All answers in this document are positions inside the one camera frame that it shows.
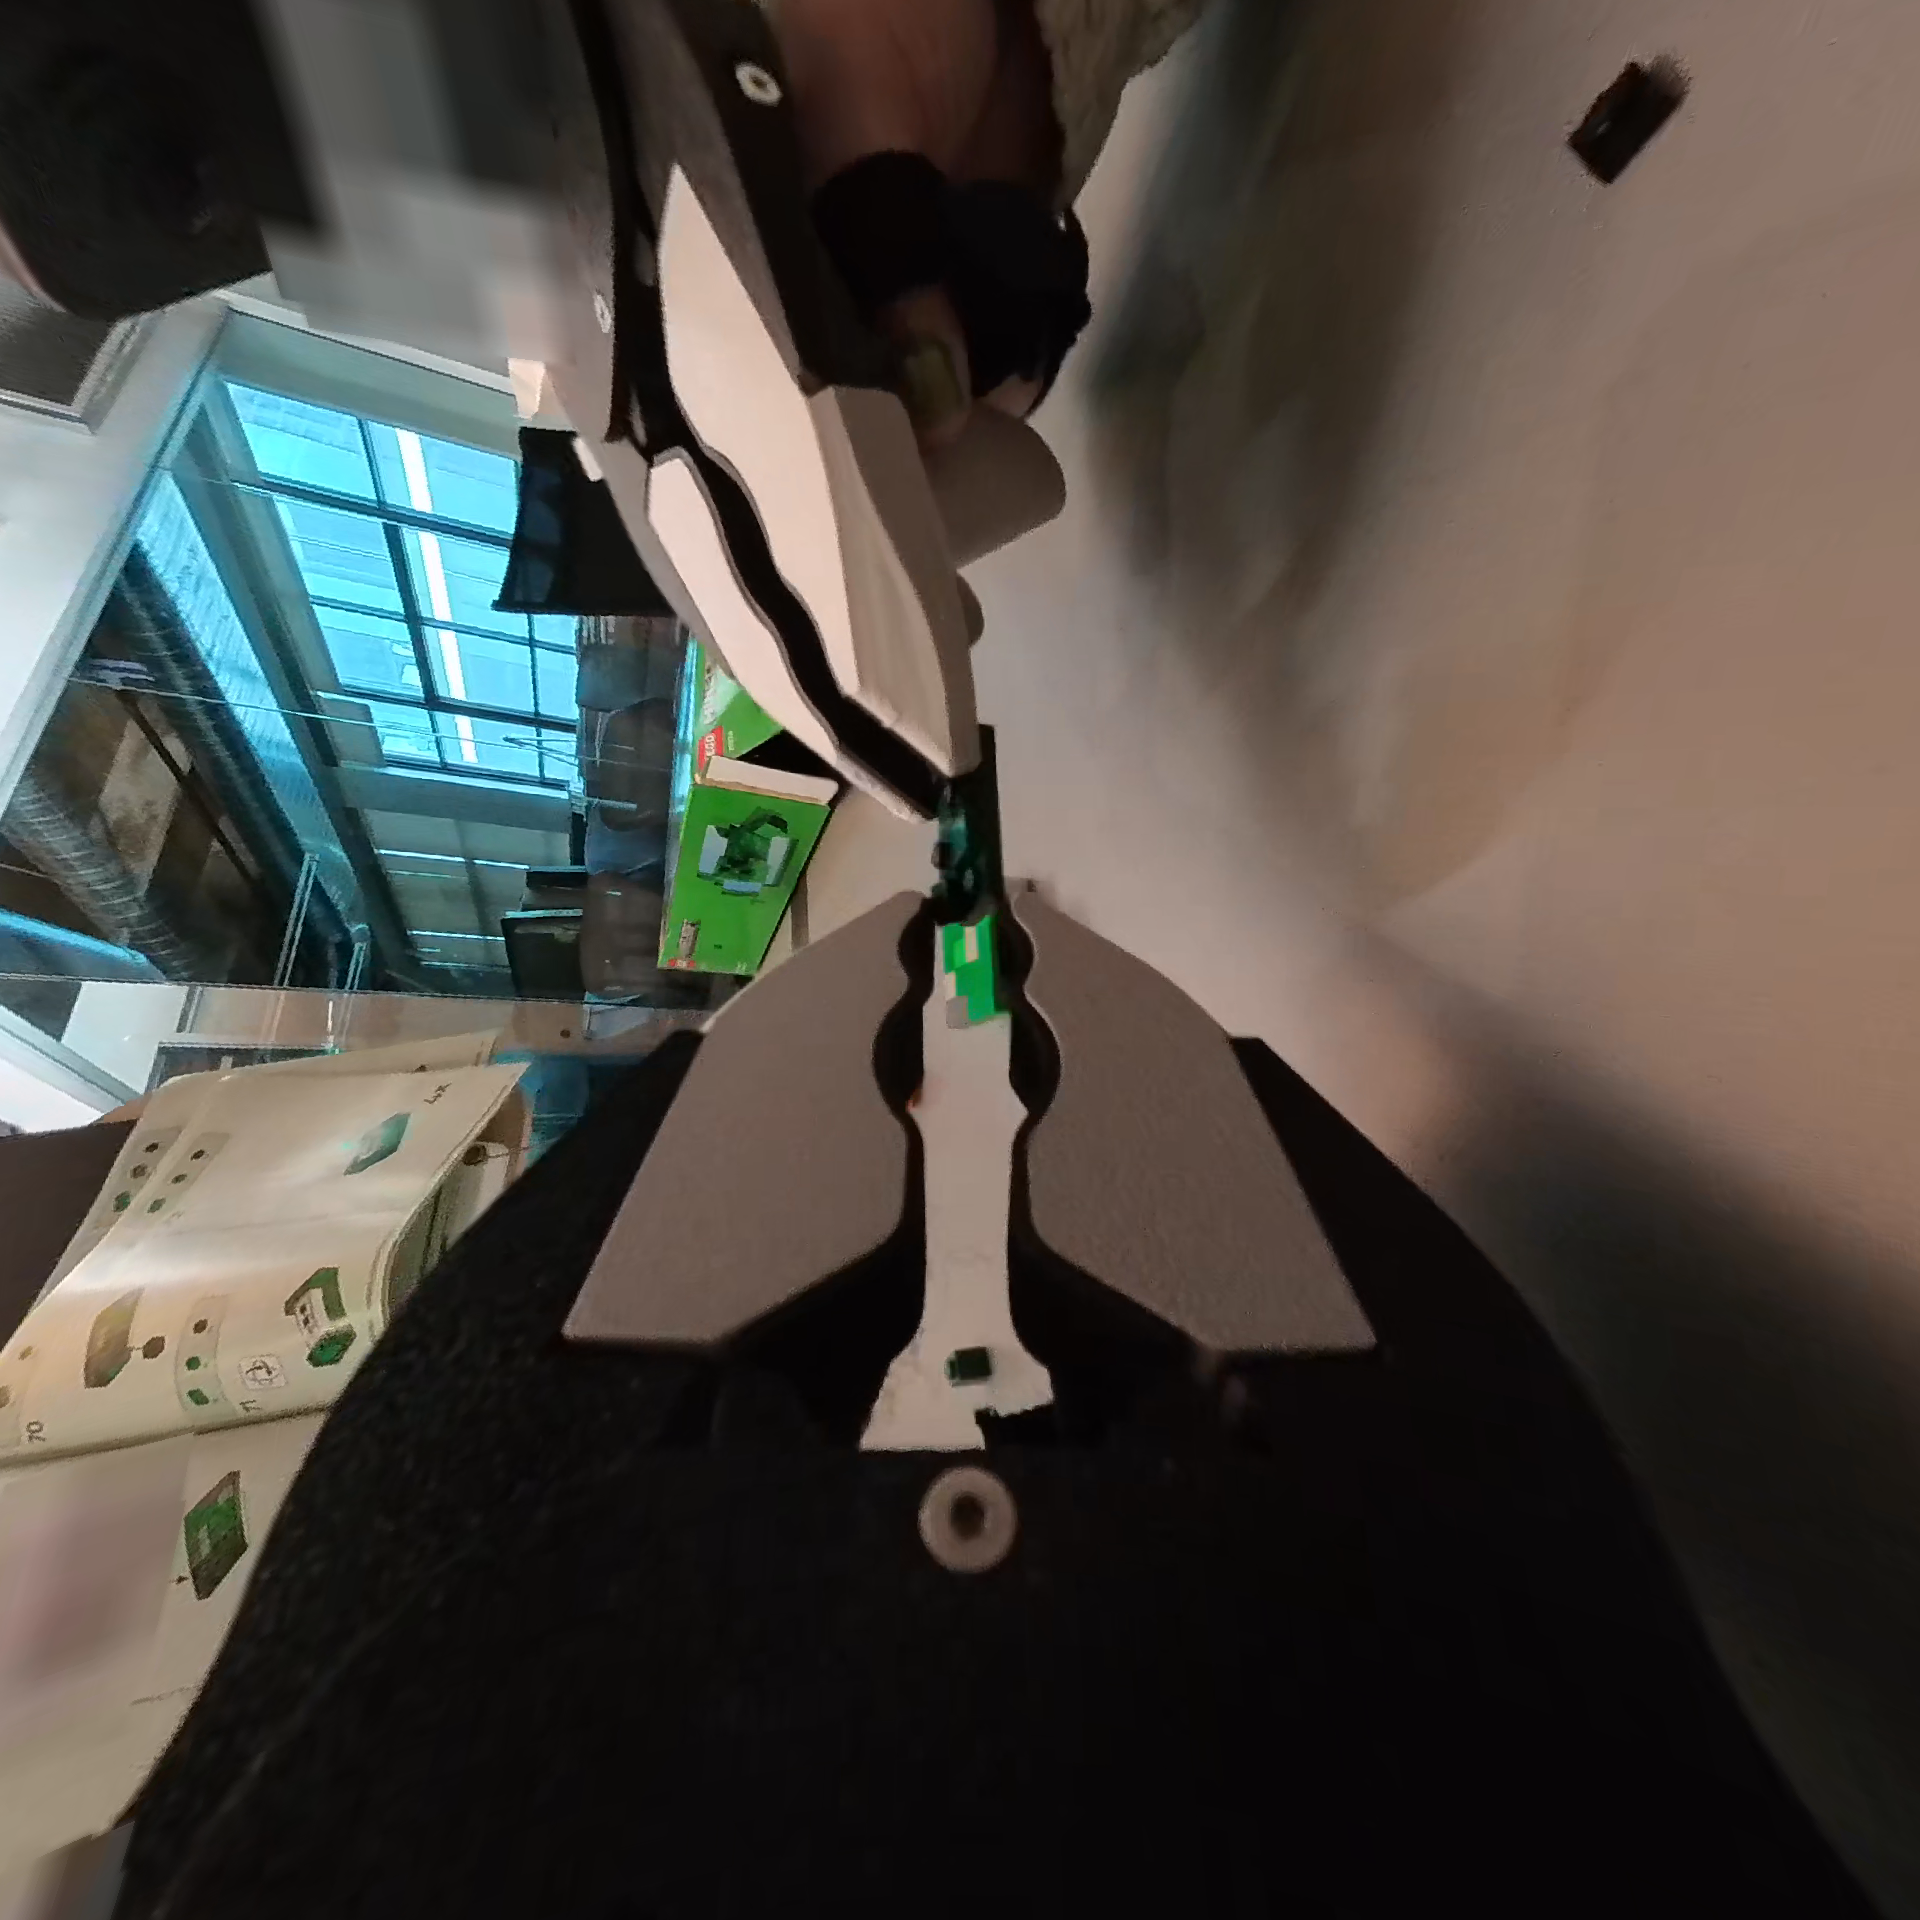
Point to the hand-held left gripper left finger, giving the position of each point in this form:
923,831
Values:
766,1172

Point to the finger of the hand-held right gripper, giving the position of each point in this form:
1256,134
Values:
737,451
908,586

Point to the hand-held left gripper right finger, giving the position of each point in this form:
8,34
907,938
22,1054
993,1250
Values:
1169,1188

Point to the dark green lego plate assembly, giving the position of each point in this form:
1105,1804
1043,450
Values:
967,840

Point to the bright green lego block assembly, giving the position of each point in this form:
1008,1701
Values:
970,967

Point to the small black lego piece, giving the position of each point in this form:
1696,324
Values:
1625,119

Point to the green and red lego box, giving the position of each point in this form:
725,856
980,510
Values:
729,714

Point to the green lego set box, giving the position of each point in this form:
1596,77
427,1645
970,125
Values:
741,870

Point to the lego instruction booklet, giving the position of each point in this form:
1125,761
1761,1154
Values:
226,1228

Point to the person's right hand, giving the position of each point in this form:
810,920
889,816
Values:
915,77

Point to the black monitor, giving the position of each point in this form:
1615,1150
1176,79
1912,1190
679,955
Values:
570,525

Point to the large window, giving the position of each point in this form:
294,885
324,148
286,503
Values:
343,599

